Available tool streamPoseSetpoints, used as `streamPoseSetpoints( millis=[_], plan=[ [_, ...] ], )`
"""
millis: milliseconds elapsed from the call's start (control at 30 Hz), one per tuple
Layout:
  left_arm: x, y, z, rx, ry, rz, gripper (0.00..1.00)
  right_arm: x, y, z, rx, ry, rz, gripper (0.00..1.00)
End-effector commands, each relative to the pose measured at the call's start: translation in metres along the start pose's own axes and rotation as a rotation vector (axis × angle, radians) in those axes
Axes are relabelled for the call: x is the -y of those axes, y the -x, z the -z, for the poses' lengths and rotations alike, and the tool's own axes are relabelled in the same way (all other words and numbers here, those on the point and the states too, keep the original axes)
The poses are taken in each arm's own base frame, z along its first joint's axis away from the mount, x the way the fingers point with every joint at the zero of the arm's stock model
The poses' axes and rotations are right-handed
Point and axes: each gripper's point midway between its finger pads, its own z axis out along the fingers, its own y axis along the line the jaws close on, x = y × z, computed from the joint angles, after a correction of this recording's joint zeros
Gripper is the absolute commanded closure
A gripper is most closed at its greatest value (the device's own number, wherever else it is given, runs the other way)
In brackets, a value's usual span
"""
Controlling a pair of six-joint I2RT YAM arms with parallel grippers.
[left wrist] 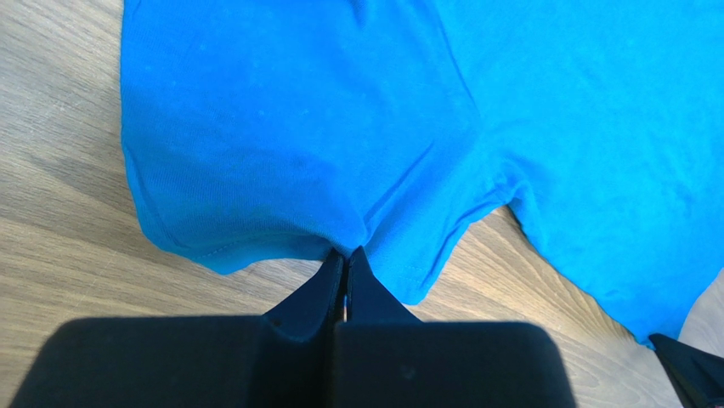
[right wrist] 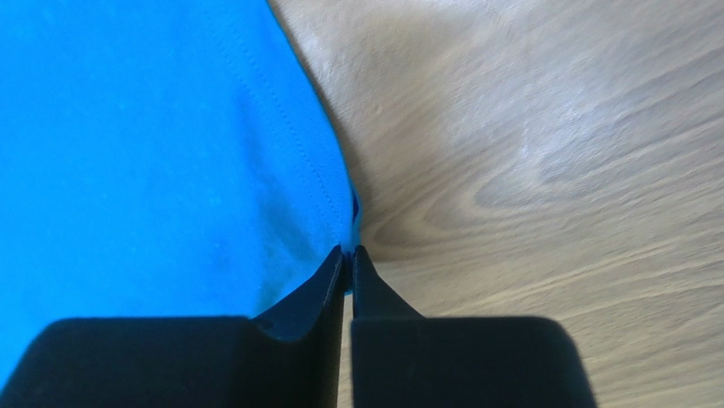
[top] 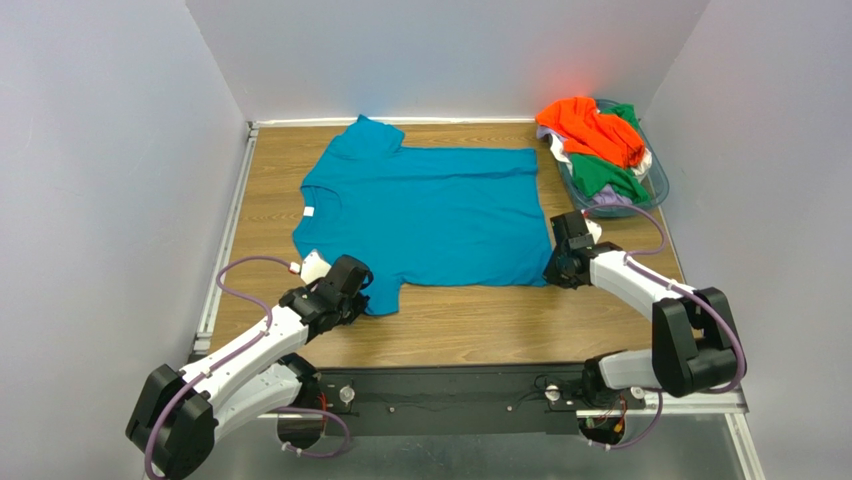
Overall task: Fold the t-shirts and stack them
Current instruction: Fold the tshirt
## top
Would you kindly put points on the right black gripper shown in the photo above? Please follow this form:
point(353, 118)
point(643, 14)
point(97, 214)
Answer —
point(559, 267)

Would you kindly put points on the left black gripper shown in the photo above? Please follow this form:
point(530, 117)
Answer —
point(356, 301)

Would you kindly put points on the blue t shirt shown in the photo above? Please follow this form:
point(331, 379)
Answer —
point(427, 216)

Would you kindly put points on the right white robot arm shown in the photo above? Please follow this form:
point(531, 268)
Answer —
point(694, 344)

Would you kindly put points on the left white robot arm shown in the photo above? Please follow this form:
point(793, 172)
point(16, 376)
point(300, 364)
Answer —
point(182, 413)

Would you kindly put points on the lavender t shirt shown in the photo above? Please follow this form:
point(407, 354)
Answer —
point(609, 196)

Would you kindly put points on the green t shirt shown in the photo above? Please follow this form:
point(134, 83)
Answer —
point(591, 174)

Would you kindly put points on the teal plastic laundry basket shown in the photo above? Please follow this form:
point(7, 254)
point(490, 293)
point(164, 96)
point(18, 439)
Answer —
point(653, 182)

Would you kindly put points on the white t shirt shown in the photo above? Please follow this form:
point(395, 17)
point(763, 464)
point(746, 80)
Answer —
point(556, 148)

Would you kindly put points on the orange t shirt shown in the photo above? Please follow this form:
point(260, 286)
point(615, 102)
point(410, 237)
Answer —
point(609, 133)

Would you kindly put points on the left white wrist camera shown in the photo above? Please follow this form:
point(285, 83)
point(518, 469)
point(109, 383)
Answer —
point(313, 267)

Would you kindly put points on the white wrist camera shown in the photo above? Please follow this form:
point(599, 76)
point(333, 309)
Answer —
point(313, 267)
point(594, 229)

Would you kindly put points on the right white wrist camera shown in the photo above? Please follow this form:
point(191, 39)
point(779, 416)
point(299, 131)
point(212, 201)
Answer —
point(594, 229)

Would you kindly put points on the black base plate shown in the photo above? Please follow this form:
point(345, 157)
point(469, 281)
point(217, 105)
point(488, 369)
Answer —
point(553, 398)

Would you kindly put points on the aluminium frame rail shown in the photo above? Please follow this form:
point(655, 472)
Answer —
point(700, 436)

